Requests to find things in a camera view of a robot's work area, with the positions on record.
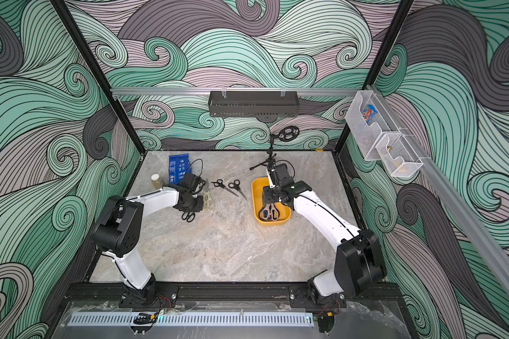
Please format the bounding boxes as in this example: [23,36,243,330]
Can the blue handled scissors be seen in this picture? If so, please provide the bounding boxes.
[267,203,280,221]

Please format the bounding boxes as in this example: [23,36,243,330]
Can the black handled grey scissors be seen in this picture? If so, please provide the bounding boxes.
[182,212,196,223]

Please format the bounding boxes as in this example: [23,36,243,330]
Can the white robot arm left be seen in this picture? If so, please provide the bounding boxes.
[91,173,205,290]

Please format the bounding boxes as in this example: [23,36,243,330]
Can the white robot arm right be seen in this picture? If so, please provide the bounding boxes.
[263,161,387,302]

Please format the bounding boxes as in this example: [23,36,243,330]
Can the yellow plastic storage box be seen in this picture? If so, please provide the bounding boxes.
[251,177,292,227]

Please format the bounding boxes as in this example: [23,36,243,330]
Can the small black scissors left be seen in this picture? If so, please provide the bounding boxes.
[212,179,237,196]

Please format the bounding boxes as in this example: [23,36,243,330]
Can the small black scissors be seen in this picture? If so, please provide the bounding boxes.
[228,179,247,200]
[212,179,237,196]

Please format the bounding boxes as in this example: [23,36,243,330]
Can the small black scissors right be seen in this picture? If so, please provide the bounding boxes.
[228,179,247,200]

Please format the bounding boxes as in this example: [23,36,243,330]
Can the blue snack packet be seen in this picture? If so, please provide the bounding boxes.
[168,154,192,184]

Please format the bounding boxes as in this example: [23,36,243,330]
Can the tan small bottle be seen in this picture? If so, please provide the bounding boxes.
[151,174,163,189]

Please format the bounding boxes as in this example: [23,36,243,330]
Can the black mini tripod stand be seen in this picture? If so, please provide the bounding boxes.
[249,125,301,172]

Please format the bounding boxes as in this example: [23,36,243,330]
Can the white perforated front strip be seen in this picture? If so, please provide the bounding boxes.
[66,312,315,328]

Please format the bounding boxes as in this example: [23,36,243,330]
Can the black hanging wall tray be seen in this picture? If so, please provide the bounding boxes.
[208,92,300,119]

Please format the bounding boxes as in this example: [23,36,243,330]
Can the clear wall bin large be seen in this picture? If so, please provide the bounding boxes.
[346,90,391,161]

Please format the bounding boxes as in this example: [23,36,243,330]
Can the aluminium rail back wall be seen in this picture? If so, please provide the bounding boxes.
[110,86,360,97]

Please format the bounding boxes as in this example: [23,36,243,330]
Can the aluminium rail wall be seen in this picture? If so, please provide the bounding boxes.
[110,86,360,97]
[367,85,509,296]

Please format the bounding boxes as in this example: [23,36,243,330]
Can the clear wall bin small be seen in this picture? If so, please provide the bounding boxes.
[376,132,423,179]

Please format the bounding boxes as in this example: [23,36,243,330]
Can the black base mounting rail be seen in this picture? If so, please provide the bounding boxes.
[64,282,405,310]

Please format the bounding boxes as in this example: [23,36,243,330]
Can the black corner frame post left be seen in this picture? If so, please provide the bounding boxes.
[50,0,147,156]

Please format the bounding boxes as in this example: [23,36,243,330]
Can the black corner frame post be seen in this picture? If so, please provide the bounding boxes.
[334,0,416,153]
[50,0,147,156]

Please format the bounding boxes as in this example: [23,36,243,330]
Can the aluminium rail right wall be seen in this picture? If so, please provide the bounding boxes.
[367,85,509,296]

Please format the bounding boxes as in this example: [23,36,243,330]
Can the black corner frame post right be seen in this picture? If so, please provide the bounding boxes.
[334,0,416,153]

